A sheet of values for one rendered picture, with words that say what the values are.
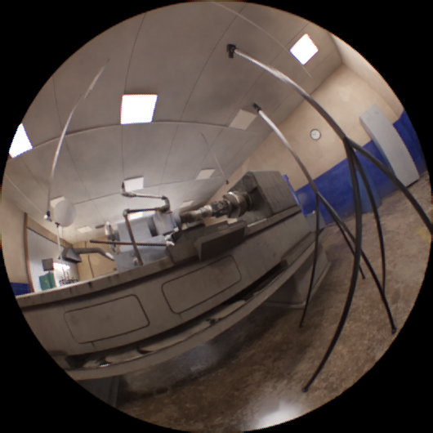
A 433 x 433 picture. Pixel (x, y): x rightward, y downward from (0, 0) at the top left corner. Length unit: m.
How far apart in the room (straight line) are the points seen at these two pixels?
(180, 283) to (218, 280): 0.22
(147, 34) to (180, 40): 0.50
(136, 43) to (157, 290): 2.77
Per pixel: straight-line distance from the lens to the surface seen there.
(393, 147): 4.02
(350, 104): 4.77
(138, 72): 2.73
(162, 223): 0.96
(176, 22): 2.68
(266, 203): 1.37
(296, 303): 1.41
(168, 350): 0.71
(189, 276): 0.81
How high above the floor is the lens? 0.78
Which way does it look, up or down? 11 degrees up
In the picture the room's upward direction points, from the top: 23 degrees counter-clockwise
